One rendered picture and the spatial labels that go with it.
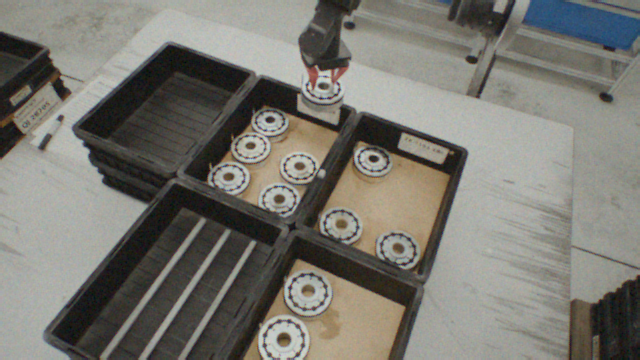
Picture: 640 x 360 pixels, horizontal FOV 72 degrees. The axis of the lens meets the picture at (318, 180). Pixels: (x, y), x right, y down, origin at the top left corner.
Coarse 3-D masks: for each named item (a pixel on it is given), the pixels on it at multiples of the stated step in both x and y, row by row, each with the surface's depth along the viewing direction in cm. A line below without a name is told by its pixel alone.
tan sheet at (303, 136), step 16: (304, 128) 124; (320, 128) 124; (272, 144) 120; (288, 144) 120; (304, 144) 120; (320, 144) 121; (224, 160) 115; (272, 160) 116; (320, 160) 117; (256, 176) 113; (272, 176) 113; (256, 192) 110; (304, 192) 111
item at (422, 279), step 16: (352, 128) 113; (400, 128) 113; (448, 144) 110; (336, 160) 105; (464, 160) 108; (304, 208) 96; (448, 208) 99; (336, 240) 92; (368, 256) 90; (432, 256) 92; (400, 272) 89
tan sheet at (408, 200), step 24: (360, 144) 122; (408, 168) 118; (432, 168) 118; (336, 192) 112; (360, 192) 112; (384, 192) 113; (408, 192) 113; (432, 192) 114; (360, 216) 108; (384, 216) 108; (408, 216) 109; (432, 216) 109; (360, 240) 104
